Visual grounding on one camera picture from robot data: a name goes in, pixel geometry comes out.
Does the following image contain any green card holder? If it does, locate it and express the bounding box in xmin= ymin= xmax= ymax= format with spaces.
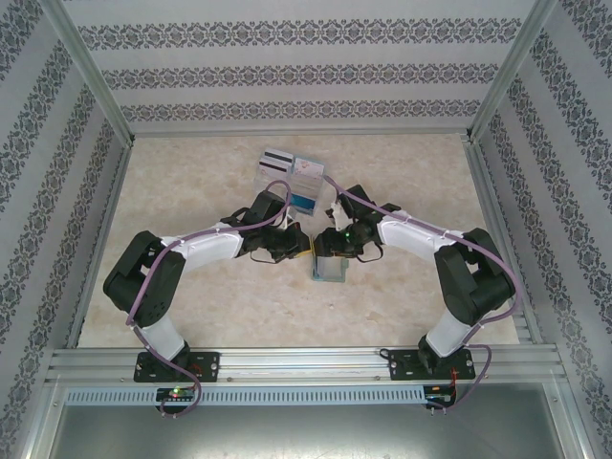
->
xmin=310 ymin=254 xmax=349 ymax=285

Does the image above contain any clear acrylic card stand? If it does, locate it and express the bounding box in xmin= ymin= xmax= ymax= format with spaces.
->
xmin=251 ymin=148 xmax=330 ymax=217

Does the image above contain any white pink VIP card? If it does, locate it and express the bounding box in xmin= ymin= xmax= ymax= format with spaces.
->
xmin=292 ymin=156 xmax=328 ymax=181

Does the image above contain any white magnetic stripe card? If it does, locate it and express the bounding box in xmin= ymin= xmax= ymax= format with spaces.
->
xmin=259 ymin=149 xmax=295 ymax=175

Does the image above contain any small controller board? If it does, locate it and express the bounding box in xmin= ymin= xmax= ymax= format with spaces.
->
xmin=424 ymin=384 xmax=458 ymax=406
xmin=156 ymin=385 xmax=197 ymax=405

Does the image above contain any grey metal sheet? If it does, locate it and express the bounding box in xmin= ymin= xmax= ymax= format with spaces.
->
xmin=28 ymin=404 xmax=589 ymax=459

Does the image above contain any aluminium mounting rail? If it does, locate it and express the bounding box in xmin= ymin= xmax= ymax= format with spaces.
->
xmin=45 ymin=346 xmax=568 ymax=383

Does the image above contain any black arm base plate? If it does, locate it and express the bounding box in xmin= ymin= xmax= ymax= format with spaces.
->
xmin=135 ymin=351 xmax=222 ymax=383
xmin=387 ymin=347 xmax=475 ymax=383

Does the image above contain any slotted grey cable duct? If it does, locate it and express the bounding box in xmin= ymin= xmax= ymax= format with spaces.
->
xmin=64 ymin=385 xmax=426 ymax=406

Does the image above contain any aluminium side rail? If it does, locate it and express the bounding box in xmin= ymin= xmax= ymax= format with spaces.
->
xmin=64 ymin=141 xmax=135 ymax=349

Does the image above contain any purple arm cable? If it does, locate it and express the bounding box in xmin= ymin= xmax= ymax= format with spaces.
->
xmin=322 ymin=174 xmax=522 ymax=413
xmin=126 ymin=177 xmax=295 ymax=418

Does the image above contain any aluminium frame post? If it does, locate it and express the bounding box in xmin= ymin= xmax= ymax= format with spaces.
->
xmin=464 ymin=0 xmax=559 ymax=142
xmin=40 ymin=0 xmax=135 ymax=147

